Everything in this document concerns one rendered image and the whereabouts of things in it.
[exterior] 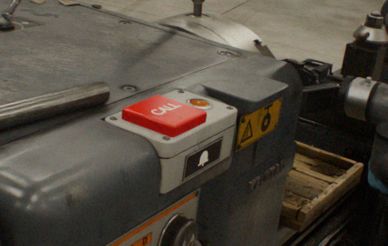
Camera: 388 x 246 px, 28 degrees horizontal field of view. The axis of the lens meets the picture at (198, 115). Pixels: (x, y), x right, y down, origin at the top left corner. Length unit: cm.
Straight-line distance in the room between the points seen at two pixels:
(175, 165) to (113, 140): 7
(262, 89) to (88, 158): 29
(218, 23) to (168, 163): 54
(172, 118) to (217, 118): 6
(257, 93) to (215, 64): 10
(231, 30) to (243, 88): 35
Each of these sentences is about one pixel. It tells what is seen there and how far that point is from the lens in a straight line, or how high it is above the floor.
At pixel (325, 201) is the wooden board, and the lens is 148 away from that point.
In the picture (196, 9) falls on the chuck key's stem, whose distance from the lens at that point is 122.
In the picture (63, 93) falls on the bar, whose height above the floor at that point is 128.
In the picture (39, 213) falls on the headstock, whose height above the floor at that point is 124.
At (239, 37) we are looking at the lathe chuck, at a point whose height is 122.
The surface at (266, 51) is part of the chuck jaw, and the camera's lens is 126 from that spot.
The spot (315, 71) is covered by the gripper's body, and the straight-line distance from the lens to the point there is 147.
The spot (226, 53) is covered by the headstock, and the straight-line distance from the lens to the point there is 98.
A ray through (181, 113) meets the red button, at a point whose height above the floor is 127.
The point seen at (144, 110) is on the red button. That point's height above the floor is 127.
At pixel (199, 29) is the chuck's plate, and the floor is 123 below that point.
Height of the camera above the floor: 153
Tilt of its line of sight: 21 degrees down
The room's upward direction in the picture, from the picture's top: 8 degrees clockwise
